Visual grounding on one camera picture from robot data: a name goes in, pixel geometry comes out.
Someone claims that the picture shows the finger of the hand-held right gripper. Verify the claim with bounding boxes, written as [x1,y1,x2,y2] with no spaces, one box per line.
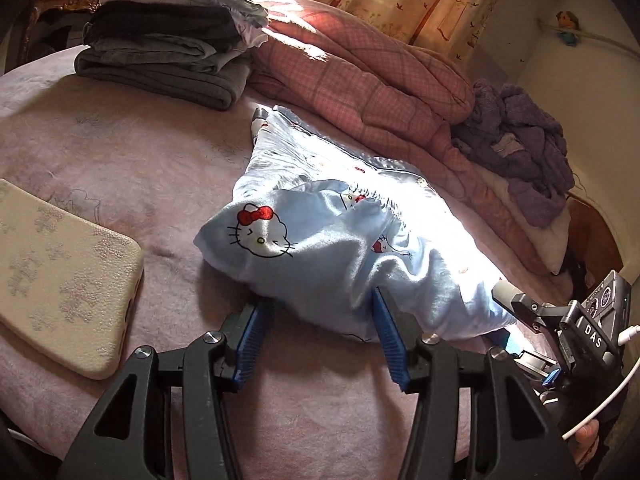
[491,281,581,334]
[494,332,561,389]

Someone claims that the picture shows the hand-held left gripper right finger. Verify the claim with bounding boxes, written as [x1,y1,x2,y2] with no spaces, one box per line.
[372,287,583,480]

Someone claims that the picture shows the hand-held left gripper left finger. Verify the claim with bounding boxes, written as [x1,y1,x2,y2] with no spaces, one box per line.
[57,299,275,480]

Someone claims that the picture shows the light blue cat print pants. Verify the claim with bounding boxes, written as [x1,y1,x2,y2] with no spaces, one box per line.
[194,105,519,346]

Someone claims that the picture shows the person's right hand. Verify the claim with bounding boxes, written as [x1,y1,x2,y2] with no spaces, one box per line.
[572,419,601,469]

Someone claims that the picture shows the white pillow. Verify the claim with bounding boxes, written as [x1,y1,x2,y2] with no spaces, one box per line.
[475,165,571,276]

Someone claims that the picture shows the wooden headboard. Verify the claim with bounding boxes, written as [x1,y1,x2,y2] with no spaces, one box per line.
[565,190,626,281]

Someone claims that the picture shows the purple fleece blanket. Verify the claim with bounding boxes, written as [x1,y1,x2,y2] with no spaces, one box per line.
[450,78,576,229]

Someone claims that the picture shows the phone in cream case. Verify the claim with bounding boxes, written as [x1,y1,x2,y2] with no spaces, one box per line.
[0,178,146,380]

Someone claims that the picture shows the pink plaid quilt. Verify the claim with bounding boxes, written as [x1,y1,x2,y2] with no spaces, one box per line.
[245,0,551,274]

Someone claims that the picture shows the folded dark grey garment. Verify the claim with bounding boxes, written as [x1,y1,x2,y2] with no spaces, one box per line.
[74,50,254,111]

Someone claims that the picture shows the folded black garment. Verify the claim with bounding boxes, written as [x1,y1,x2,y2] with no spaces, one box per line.
[82,0,241,49]

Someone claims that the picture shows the carved wooden desk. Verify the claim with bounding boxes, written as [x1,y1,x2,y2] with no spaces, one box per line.
[25,0,109,56]

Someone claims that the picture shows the white cable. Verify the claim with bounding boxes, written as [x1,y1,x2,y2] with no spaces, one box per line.
[562,327,640,441]

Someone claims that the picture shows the white wall pipe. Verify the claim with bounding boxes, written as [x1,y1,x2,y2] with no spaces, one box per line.
[537,17,640,54]

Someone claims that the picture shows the wall doll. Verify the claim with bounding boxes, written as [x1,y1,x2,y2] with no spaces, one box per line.
[555,9,581,47]

